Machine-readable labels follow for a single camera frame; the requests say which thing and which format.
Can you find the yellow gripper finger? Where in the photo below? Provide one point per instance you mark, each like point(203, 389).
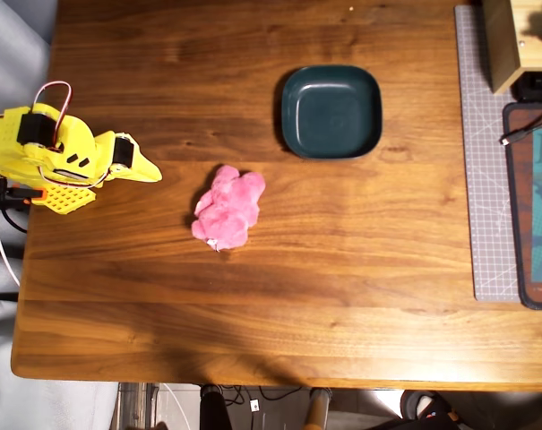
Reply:
point(131, 174)
point(146, 165)

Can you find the pink strawberry bear plush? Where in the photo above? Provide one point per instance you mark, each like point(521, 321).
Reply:
point(228, 206)

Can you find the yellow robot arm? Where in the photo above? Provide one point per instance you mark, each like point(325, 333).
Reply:
point(11, 148)

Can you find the black orange table clamp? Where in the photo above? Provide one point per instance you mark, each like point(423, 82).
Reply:
point(19, 195)

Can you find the dark green plate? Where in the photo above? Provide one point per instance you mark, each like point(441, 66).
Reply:
point(333, 112)

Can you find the small white tag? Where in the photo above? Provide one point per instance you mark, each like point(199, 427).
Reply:
point(254, 405)

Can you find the grey cutting mat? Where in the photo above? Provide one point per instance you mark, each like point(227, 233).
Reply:
point(485, 179)

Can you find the black slipper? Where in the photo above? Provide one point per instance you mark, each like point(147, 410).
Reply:
point(427, 407)

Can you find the light wooden box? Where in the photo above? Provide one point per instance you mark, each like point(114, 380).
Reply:
point(503, 45)

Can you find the dark printed mouse pad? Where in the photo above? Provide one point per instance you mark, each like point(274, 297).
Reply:
point(521, 201)

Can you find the black device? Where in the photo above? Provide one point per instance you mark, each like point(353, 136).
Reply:
point(539, 87)

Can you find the metal table leg frame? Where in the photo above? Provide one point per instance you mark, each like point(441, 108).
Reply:
point(136, 407)

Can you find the black post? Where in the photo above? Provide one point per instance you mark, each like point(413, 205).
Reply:
point(214, 407)

